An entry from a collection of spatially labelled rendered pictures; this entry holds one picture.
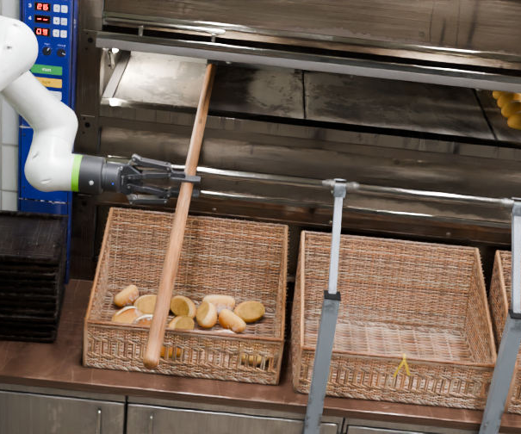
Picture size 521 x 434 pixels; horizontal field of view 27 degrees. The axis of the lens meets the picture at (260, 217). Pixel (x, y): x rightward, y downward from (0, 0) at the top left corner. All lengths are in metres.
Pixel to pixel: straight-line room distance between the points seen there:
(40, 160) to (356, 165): 1.04
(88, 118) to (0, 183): 0.36
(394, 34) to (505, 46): 0.31
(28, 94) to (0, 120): 0.68
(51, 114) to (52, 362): 0.76
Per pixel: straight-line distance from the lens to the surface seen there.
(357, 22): 3.10
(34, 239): 3.14
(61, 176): 2.68
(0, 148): 3.34
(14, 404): 3.11
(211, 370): 3.04
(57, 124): 2.73
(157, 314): 2.13
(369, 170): 3.28
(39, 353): 3.13
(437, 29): 3.13
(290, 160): 3.26
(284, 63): 2.98
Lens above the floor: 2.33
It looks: 26 degrees down
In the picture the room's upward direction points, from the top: 7 degrees clockwise
